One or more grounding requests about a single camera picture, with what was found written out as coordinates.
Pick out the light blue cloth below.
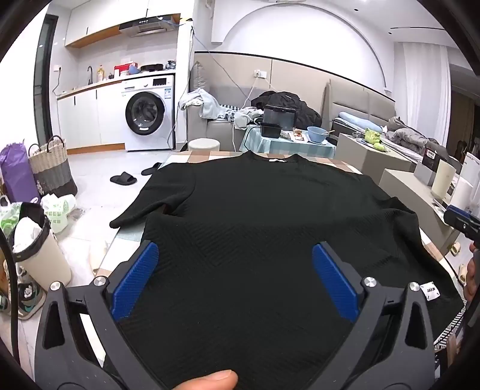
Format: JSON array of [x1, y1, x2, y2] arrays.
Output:
[[178, 88, 226, 121]]

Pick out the person's left hand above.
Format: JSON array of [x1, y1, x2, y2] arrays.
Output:
[[175, 369, 239, 390]]

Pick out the purple bag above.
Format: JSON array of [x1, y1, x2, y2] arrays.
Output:
[[0, 142, 41, 203]]

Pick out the white washing machine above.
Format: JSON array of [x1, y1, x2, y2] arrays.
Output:
[[121, 75, 176, 152]]

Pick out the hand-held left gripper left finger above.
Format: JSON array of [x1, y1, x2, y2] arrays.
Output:
[[34, 240, 168, 390]]

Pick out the beige trash bin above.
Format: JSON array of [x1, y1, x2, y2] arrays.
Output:
[[7, 202, 72, 291]]

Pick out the white round stool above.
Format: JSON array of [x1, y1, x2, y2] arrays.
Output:
[[188, 138, 220, 152]]

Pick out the wicker basket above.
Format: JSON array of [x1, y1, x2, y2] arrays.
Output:
[[28, 136, 78, 197]]

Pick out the green white plastic bag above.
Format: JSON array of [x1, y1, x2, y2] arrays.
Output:
[[40, 194, 77, 234]]

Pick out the light blue pillow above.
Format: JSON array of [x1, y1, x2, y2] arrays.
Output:
[[339, 112, 384, 132]]

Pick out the range hood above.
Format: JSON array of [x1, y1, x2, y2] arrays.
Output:
[[119, 18, 181, 38]]

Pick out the grey sofa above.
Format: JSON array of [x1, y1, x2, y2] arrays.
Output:
[[187, 52, 398, 151]]

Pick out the white curtain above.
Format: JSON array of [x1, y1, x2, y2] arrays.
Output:
[[397, 41, 451, 140]]

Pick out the black knit sweater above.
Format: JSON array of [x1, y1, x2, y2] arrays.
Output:
[[109, 151, 466, 390]]

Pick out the sneakers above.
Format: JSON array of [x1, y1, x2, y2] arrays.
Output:
[[0, 259, 46, 321]]

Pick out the striped cloth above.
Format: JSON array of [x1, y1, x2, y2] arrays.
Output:
[[433, 311, 466, 350]]

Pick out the person's right hand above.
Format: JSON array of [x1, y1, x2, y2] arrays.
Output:
[[458, 243, 480, 305]]

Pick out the checkered tablecloth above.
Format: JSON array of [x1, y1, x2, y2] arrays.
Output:
[[90, 150, 469, 349]]

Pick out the black cable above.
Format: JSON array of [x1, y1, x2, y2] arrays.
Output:
[[0, 229, 24, 362]]

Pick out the grey blanket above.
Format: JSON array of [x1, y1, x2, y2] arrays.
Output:
[[386, 116, 448, 158]]

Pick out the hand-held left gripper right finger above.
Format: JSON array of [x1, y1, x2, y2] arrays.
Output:
[[310, 241, 438, 390]]

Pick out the small beige coffee table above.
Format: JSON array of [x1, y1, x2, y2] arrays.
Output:
[[335, 133, 418, 177]]

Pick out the white box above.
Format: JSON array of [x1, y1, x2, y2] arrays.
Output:
[[448, 152, 480, 211]]

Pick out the cream cylinder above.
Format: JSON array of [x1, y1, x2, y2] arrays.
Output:
[[431, 161, 457, 199]]

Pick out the green plush toy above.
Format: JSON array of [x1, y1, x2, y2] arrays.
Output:
[[363, 127, 388, 152]]

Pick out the black and grey box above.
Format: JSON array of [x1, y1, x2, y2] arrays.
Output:
[[414, 146, 457, 186]]

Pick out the long beige coffee table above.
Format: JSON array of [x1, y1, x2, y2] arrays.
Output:
[[379, 169, 463, 256]]

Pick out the blue bowl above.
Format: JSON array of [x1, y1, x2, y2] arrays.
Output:
[[307, 126, 329, 144]]

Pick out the white base cabinet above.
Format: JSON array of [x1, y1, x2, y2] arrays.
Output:
[[56, 84, 126, 151]]

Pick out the black bag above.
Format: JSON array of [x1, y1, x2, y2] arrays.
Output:
[[250, 91, 323, 130]]

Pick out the small table with teal cloth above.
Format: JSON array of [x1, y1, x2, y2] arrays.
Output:
[[239, 125, 336, 158]]

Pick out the white wall cabinet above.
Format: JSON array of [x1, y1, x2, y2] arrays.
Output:
[[64, 0, 196, 48]]

